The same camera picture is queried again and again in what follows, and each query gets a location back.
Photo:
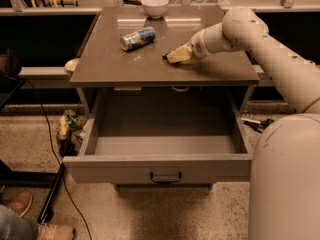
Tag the black chair edge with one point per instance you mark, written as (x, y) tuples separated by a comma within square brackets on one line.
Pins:
[(10, 82)]

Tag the tan shoe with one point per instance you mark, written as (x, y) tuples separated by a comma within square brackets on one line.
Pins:
[(55, 232), (21, 203)]

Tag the black table leg base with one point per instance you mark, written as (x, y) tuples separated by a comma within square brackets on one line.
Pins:
[(51, 181)]

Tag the tan right shoe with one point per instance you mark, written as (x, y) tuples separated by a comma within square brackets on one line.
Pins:
[(55, 232)]

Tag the black rxbar chocolate wrapper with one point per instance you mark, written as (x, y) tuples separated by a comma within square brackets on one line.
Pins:
[(164, 57)]

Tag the tan left shoe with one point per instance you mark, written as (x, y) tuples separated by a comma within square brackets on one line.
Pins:
[(21, 203)]

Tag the blue white soda can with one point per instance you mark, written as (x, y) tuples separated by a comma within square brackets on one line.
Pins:
[(137, 38)]

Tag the white ceramic bowl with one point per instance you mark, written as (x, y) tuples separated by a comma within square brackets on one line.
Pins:
[(155, 8)]

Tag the small white plate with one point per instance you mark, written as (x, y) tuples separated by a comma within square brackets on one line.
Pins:
[(71, 65)]

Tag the black drawer handle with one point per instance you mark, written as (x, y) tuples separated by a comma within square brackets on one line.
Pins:
[(165, 179)]

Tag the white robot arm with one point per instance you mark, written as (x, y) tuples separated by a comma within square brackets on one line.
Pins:
[(285, 173)]

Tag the blue jeans leg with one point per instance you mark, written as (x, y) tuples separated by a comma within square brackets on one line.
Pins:
[(13, 227)]

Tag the green yellow snack bags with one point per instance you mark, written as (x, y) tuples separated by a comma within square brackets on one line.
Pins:
[(71, 132)]

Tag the open grey top drawer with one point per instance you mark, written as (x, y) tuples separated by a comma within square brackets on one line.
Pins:
[(198, 133)]

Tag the grey drawer cabinet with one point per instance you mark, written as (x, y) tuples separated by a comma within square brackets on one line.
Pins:
[(104, 64)]

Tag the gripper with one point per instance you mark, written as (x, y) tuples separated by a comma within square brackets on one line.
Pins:
[(198, 47)]

